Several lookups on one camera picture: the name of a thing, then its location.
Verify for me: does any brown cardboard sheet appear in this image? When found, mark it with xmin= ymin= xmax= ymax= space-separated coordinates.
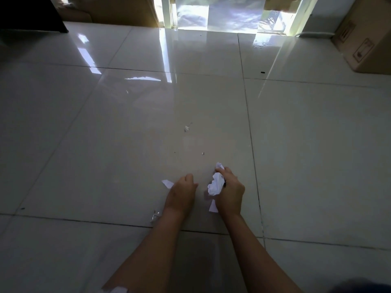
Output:
xmin=263 ymin=0 xmax=303 ymax=13

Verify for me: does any white door frame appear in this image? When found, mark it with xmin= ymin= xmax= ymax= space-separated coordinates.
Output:
xmin=285 ymin=0 xmax=320 ymax=37
xmin=154 ymin=0 xmax=178 ymax=29

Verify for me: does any flattened brown cardboard box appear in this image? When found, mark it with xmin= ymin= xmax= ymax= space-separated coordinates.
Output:
xmin=48 ymin=0 xmax=160 ymax=28

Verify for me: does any thick white cable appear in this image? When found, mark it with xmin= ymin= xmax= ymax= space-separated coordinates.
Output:
xmin=294 ymin=31 xmax=335 ymax=38

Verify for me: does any person's right hand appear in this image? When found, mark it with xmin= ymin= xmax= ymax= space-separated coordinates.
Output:
xmin=213 ymin=166 xmax=246 ymax=221

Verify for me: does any black desk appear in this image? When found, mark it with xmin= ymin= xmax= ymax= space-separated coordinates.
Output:
xmin=0 ymin=0 xmax=70 ymax=34

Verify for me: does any brown cardboard box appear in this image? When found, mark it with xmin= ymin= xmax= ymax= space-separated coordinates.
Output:
xmin=48 ymin=0 xmax=160 ymax=28
xmin=331 ymin=0 xmax=391 ymax=75

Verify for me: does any pile of white paper scraps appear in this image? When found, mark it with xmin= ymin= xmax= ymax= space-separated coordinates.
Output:
xmin=150 ymin=125 xmax=227 ymax=224

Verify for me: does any person's left hand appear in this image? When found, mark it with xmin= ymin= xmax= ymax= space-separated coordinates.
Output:
xmin=163 ymin=173 xmax=199 ymax=219

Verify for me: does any person's left forearm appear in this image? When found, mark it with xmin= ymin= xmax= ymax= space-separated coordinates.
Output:
xmin=103 ymin=210 xmax=185 ymax=293

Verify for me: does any person's right forearm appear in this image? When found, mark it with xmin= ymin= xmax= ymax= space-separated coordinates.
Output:
xmin=222 ymin=214 xmax=303 ymax=293

